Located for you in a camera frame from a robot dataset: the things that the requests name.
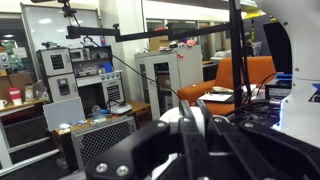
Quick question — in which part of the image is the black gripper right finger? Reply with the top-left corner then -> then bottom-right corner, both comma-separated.
196,100 -> 320,180

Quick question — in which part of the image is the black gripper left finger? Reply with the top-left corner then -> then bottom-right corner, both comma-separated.
85,100 -> 213,180

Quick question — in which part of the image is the white mug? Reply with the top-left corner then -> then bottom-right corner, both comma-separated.
151,107 -> 209,180

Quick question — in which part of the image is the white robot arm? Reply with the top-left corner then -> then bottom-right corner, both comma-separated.
85,0 -> 320,180

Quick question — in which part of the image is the white cabinet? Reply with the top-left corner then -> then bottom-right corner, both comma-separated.
134,45 -> 203,119

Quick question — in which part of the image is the orange sofa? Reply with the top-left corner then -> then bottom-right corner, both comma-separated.
177,56 -> 276,115

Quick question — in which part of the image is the toy kitchen oven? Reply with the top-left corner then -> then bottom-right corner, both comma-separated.
37,46 -> 125,116

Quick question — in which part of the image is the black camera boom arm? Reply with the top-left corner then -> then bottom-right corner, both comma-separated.
30,0 -> 251,109

